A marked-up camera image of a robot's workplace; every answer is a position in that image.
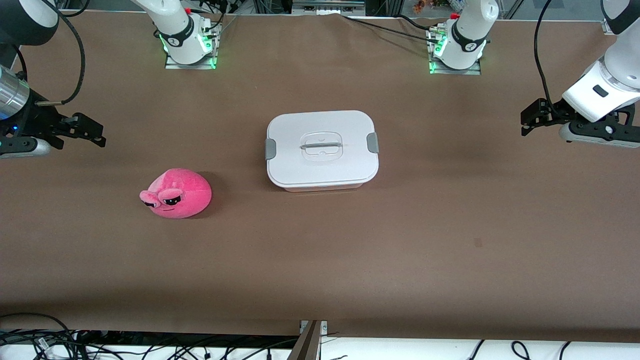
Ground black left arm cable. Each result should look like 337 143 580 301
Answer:
533 0 557 110

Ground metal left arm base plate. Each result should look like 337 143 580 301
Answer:
428 26 482 76

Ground short black table cable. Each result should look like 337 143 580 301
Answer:
395 14 442 32

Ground brown paper table cover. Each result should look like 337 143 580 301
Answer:
0 9 640 344

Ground pink translucent plastic box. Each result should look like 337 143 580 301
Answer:
281 181 367 194

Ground long black table cable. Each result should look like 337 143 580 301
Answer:
342 14 435 43

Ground white box lid grey clips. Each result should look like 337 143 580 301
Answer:
264 110 380 188

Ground metal table edge bracket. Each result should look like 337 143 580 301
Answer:
299 320 329 347

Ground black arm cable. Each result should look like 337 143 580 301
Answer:
9 0 87 107
533 0 557 110

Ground colourful background figure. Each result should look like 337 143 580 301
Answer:
412 0 452 14

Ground pink plush toy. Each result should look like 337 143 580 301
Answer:
139 168 213 220

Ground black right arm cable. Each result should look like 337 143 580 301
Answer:
9 0 87 107

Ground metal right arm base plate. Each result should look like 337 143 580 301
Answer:
165 22 218 70

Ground brown support beam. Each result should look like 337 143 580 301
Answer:
287 321 321 360

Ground aluminium background frame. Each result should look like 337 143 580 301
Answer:
252 0 401 16

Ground black cable tangle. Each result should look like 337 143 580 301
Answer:
0 313 301 360

